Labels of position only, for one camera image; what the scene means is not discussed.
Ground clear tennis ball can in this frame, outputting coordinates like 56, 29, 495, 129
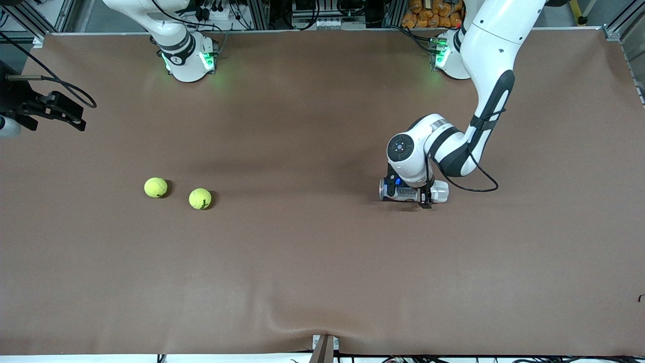
379, 179, 450, 205

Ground yellow-green tennis ball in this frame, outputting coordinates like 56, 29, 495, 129
188, 188, 213, 210
144, 177, 168, 199

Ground brown table mat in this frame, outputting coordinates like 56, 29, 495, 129
0, 28, 645, 356

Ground orange snack packets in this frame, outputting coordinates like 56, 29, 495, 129
401, 0, 467, 29

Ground white power strip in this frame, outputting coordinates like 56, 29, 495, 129
198, 3, 238, 22

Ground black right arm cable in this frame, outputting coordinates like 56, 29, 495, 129
0, 31, 98, 110

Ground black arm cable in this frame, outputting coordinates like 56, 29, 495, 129
0, 31, 98, 110
422, 103, 500, 194

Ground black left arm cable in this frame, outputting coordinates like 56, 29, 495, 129
422, 103, 500, 194

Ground aluminium frame rail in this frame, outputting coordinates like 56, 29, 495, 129
603, 8, 645, 104
0, 0, 77, 48

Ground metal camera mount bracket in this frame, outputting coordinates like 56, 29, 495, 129
311, 334, 340, 363

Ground yellow black post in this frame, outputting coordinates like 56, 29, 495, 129
568, 0, 589, 26

